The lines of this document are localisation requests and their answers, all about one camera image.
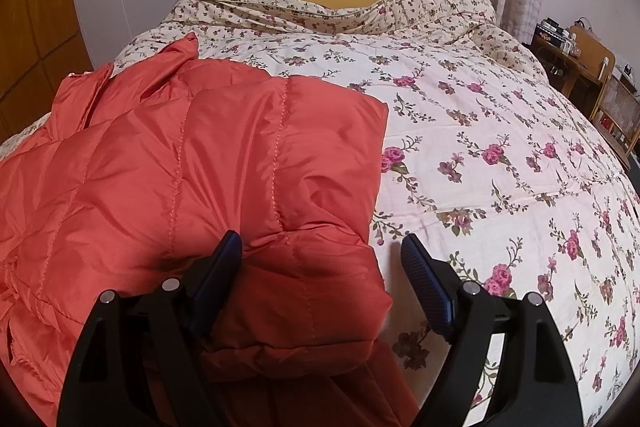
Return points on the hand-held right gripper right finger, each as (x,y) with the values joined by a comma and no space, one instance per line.
(425,278)

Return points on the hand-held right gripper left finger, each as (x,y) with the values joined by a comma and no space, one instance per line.
(220,268)

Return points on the orange quilted puffer jacket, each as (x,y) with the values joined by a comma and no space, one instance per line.
(200,157)

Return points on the floral quilted bed blanket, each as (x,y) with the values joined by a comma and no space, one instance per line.
(500,207)

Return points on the wooden desk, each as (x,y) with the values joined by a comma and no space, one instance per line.
(575,72)

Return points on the wooden chair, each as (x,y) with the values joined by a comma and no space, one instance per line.
(620,107)

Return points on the dark box on desk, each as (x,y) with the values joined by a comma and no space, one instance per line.
(550,29)

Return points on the brown wooden board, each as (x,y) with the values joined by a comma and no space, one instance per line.
(592,49)

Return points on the orange wooden wardrobe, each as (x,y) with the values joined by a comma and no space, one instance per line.
(30,32)

